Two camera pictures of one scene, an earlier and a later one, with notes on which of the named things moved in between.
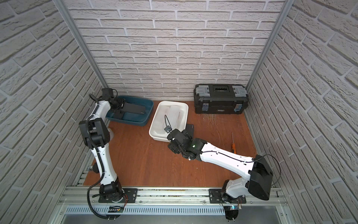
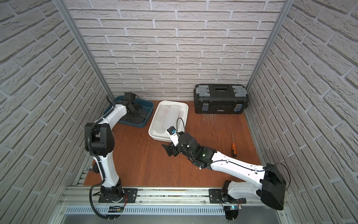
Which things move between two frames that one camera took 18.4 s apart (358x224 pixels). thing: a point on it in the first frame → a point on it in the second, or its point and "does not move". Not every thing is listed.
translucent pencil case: [161, 111] does not move
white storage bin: [174, 114] does not move
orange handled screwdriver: [233, 146] does not move
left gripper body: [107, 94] → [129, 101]
